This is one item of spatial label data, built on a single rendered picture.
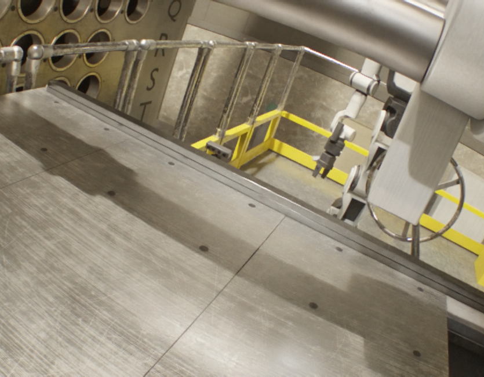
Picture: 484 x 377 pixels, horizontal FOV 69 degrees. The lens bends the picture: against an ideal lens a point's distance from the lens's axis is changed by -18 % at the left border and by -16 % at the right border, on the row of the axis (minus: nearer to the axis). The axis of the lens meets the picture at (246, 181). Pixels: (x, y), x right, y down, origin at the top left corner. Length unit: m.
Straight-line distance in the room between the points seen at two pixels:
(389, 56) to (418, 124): 0.12
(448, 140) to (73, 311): 0.49
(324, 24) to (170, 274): 0.35
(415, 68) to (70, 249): 0.46
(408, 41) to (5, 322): 0.50
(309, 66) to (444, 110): 7.88
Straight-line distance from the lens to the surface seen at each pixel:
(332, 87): 8.32
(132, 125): 0.88
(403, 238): 1.57
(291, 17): 0.46
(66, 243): 0.55
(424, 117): 0.53
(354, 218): 2.24
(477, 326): 0.79
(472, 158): 8.49
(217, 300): 0.52
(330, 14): 0.44
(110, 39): 2.65
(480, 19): 0.38
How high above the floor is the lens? 1.27
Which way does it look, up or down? 24 degrees down
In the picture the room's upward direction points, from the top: 20 degrees clockwise
